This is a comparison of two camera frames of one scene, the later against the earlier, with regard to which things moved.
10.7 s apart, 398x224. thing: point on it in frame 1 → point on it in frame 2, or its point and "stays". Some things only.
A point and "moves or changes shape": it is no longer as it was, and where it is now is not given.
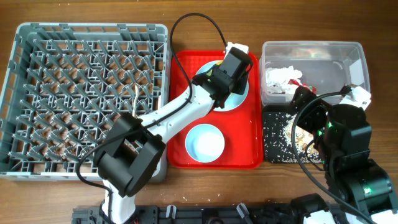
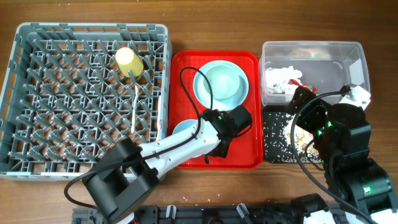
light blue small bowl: [204, 143] moves or changes shape
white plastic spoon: [134, 114] stays
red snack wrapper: [294, 81] stays
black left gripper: [241, 89] → [222, 155]
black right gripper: [318, 108] stays
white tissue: [277, 79] stays
